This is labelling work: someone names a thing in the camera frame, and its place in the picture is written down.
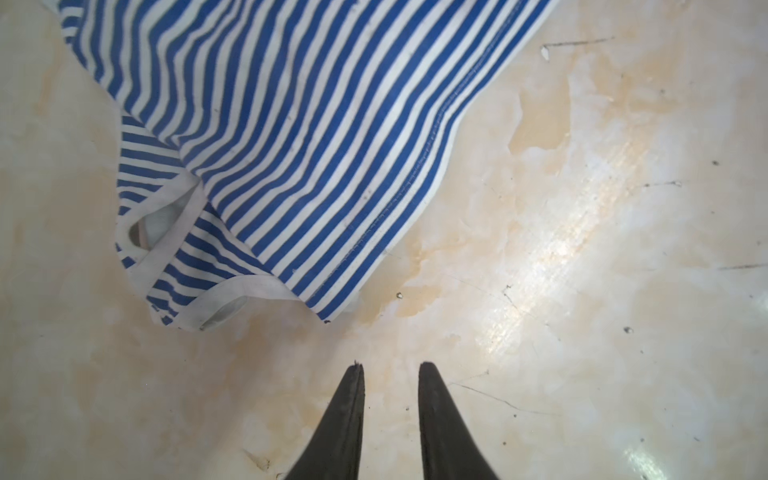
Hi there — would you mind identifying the blue white striped tank top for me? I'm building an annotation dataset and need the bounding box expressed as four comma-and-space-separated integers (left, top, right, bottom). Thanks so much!
48, 1, 554, 332

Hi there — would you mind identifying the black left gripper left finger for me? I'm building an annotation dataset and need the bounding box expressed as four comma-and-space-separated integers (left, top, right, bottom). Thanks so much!
286, 363, 365, 480

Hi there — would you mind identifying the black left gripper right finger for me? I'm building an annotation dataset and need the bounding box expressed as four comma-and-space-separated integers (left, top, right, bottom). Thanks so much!
418, 362, 498, 479

